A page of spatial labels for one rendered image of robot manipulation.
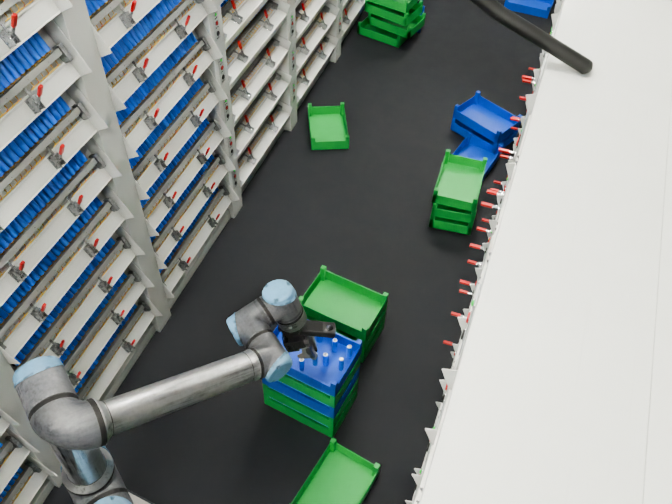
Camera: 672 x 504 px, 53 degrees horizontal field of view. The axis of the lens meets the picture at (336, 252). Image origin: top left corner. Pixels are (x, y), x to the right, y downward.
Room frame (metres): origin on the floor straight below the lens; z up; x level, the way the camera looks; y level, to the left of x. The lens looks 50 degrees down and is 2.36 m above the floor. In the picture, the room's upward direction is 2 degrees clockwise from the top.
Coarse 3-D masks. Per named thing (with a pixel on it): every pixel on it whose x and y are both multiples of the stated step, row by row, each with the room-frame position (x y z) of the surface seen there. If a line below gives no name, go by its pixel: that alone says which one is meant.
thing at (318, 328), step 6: (306, 324) 1.18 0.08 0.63; (312, 324) 1.18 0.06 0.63; (318, 324) 1.18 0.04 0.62; (324, 324) 1.19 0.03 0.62; (330, 324) 1.19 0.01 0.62; (306, 330) 1.15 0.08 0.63; (312, 330) 1.16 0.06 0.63; (318, 330) 1.16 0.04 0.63; (324, 330) 1.17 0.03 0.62; (330, 330) 1.17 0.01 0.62; (318, 336) 1.15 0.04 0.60; (324, 336) 1.15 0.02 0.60; (330, 336) 1.16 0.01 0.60
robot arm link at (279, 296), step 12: (264, 288) 1.18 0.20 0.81; (276, 288) 1.17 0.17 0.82; (288, 288) 1.17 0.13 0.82; (264, 300) 1.14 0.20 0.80; (276, 300) 1.13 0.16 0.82; (288, 300) 1.14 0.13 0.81; (276, 312) 1.11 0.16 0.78; (288, 312) 1.13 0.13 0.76; (300, 312) 1.15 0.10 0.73; (288, 324) 1.13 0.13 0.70
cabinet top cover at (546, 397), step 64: (576, 0) 1.18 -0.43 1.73; (640, 0) 1.19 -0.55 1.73; (640, 64) 0.98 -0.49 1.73; (576, 128) 0.81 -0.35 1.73; (640, 128) 0.81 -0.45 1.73; (512, 192) 0.66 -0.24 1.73; (576, 192) 0.67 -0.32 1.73; (640, 192) 0.67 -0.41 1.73; (512, 256) 0.55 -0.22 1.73; (576, 256) 0.55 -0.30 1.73; (640, 256) 0.56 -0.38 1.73; (512, 320) 0.45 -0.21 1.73; (576, 320) 0.45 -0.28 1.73; (640, 320) 0.46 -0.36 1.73; (512, 384) 0.37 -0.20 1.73; (576, 384) 0.37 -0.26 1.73; (640, 384) 0.37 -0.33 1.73; (448, 448) 0.29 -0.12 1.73; (512, 448) 0.29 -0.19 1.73; (576, 448) 0.30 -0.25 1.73; (640, 448) 0.30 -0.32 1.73
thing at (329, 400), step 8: (360, 360) 1.28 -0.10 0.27; (288, 376) 1.21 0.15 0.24; (352, 376) 1.22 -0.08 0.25; (288, 384) 1.18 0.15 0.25; (296, 384) 1.16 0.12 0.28; (304, 384) 1.19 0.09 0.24; (344, 384) 1.16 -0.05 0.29; (304, 392) 1.15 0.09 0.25; (312, 392) 1.14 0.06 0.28; (320, 392) 1.13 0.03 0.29; (320, 400) 1.12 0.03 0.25; (328, 400) 1.11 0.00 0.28; (336, 400) 1.11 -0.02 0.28
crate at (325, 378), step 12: (276, 336) 1.33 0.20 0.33; (336, 336) 1.32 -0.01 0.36; (324, 348) 1.29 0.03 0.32; (360, 348) 1.27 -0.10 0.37; (336, 360) 1.24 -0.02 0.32; (348, 360) 1.24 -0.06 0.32; (288, 372) 1.18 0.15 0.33; (300, 372) 1.16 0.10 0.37; (312, 372) 1.19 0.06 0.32; (324, 372) 1.19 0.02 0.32; (336, 372) 1.19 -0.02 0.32; (348, 372) 1.19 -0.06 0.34; (312, 384) 1.14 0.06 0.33; (324, 384) 1.12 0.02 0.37; (336, 384) 1.10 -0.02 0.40
